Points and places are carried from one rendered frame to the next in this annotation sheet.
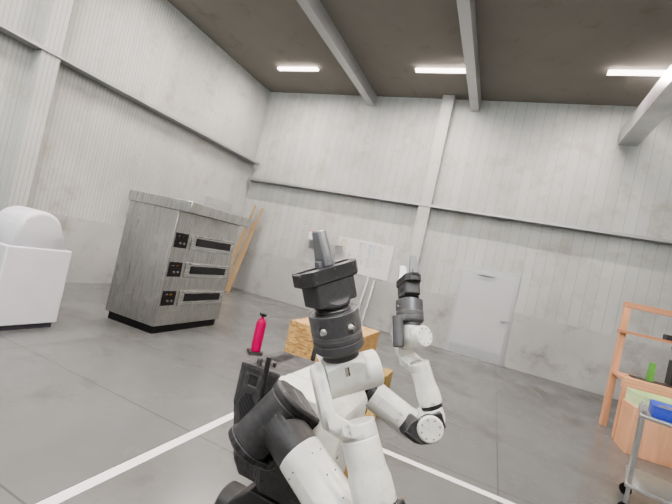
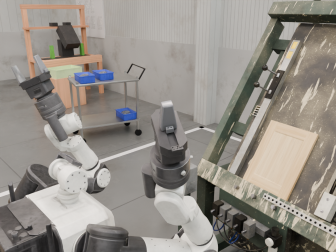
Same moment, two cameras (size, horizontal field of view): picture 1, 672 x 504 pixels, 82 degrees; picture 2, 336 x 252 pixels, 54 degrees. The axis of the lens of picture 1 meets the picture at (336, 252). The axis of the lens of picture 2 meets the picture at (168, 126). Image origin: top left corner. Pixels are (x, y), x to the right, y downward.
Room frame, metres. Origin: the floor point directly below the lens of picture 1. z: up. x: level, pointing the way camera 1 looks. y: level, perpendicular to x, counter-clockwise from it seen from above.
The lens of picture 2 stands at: (0.40, 0.58, 1.88)
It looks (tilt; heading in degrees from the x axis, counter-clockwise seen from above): 19 degrees down; 295
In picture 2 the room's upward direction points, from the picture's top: straight up
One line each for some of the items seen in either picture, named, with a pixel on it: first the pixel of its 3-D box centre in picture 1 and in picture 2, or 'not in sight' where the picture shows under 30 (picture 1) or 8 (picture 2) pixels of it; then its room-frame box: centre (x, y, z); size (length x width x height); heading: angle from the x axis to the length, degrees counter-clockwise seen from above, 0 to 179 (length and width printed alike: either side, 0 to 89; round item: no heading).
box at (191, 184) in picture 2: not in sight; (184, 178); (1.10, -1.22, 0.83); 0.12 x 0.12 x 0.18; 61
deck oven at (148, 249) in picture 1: (182, 264); not in sight; (6.34, 2.42, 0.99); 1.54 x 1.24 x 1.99; 159
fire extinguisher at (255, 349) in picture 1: (258, 333); not in sight; (5.71, 0.86, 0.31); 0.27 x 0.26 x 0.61; 67
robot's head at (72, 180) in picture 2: not in sight; (68, 178); (0.99, -0.05, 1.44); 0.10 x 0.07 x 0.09; 157
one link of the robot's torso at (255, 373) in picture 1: (298, 420); (54, 246); (1.02, 0.00, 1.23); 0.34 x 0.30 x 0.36; 157
